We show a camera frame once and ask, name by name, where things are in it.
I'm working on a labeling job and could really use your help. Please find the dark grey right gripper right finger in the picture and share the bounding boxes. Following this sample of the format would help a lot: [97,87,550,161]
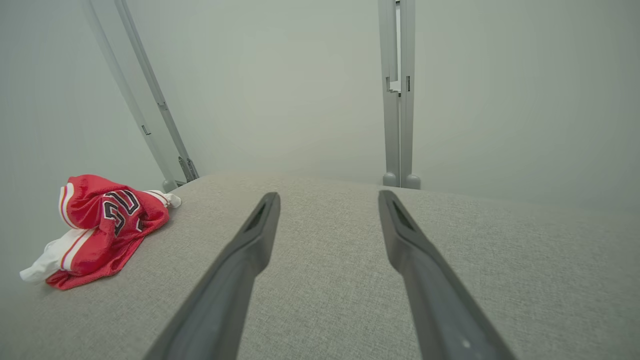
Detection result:
[377,189,518,360]

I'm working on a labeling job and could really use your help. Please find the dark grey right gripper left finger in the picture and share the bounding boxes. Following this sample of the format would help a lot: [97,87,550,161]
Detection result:
[142,191,282,360]

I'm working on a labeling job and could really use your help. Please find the red white basketball jersey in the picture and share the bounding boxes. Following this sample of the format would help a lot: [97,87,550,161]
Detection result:
[19,174,183,291]

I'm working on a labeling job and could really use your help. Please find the grey corner partition post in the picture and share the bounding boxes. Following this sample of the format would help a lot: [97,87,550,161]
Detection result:
[82,0,201,194]

